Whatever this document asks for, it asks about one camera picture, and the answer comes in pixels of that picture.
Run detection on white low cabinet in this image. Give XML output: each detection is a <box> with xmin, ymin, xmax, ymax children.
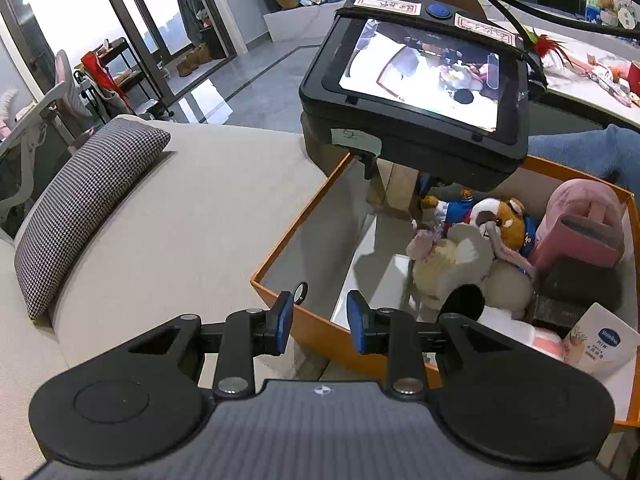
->
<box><xmin>262</xmin><ymin>0</ymin><xmax>352</xmax><ymax>44</ymax></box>

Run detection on pink zip pouch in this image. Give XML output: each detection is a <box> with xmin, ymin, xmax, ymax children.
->
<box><xmin>527</xmin><ymin>178</ymin><xmax>629</xmax><ymax>271</ymax></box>

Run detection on person's jeans legs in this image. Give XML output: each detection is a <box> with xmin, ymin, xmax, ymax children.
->
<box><xmin>527</xmin><ymin>124</ymin><xmax>640</xmax><ymax>192</ymax></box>

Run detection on marble coffee table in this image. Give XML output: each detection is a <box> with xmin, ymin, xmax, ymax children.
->
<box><xmin>475</xmin><ymin>0</ymin><xmax>640</xmax><ymax>128</ymax></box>

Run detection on brown boots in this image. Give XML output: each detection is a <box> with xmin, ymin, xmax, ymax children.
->
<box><xmin>176</xmin><ymin>45</ymin><xmax>214</xmax><ymax>79</ymax></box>

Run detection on pink white office chair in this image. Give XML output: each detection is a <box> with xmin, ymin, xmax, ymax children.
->
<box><xmin>0</xmin><ymin>50</ymin><xmax>97</xmax><ymax>232</ymax></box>

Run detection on dark brown small box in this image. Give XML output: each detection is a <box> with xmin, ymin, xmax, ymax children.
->
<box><xmin>530</xmin><ymin>294</ymin><xmax>591</xmax><ymax>339</ymax></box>

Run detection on red feather toy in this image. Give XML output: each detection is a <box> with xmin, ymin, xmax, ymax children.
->
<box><xmin>524</xmin><ymin>29</ymin><xmax>577</xmax><ymax>69</ymax></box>

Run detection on white pink soft packet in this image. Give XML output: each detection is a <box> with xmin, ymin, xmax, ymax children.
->
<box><xmin>479</xmin><ymin>306</ymin><xmax>569</xmax><ymax>362</ymax></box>

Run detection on black round case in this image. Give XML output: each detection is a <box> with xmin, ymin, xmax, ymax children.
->
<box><xmin>439</xmin><ymin>284</ymin><xmax>487</xmax><ymax>327</ymax></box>

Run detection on beige sofa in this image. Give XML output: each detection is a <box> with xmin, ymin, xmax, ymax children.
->
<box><xmin>0</xmin><ymin>115</ymin><xmax>351</xmax><ymax>480</ymax></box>

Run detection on white floral lotion tube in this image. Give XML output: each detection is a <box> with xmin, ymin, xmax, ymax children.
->
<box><xmin>560</xmin><ymin>302</ymin><xmax>640</xmax><ymax>377</ymax></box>

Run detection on orange cardboard box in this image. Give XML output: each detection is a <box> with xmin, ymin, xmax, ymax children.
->
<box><xmin>250</xmin><ymin>152</ymin><xmax>640</xmax><ymax>432</ymax></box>

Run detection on brown plush dog toy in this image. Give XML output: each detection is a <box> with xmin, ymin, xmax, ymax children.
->
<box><xmin>420</xmin><ymin>187</ymin><xmax>544</xmax><ymax>281</ymax></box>

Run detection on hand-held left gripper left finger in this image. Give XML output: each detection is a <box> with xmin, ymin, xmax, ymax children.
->
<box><xmin>126</xmin><ymin>290</ymin><xmax>296</xmax><ymax>399</ymax></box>

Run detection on red bag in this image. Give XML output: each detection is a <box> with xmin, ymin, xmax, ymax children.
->
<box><xmin>81</xmin><ymin>51</ymin><xmax>127</xmax><ymax>112</ymax></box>

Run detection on grey curtain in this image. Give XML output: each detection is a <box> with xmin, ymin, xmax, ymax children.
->
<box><xmin>165</xmin><ymin>0</ymin><xmax>212</xmax><ymax>47</ymax></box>

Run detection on small black box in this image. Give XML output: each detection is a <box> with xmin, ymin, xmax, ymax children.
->
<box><xmin>537</xmin><ymin>257</ymin><xmax>624</xmax><ymax>312</ymax></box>

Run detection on houndstooth cushion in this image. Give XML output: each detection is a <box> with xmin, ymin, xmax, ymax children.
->
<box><xmin>14</xmin><ymin>121</ymin><xmax>172</xmax><ymax>321</ymax></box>

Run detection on white pink crochet doll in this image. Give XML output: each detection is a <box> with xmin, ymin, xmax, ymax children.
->
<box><xmin>406</xmin><ymin>222</ymin><xmax>536</xmax><ymax>322</ymax></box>

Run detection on black metal rack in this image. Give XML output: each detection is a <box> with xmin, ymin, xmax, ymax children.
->
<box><xmin>75</xmin><ymin>37</ymin><xmax>177</xmax><ymax>122</ymax></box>

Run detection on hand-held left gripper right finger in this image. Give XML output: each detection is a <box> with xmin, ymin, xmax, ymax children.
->
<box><xmin>345</xmin><ymin>289</ymin><xmax>517</xmax><ymax>400</ymax></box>

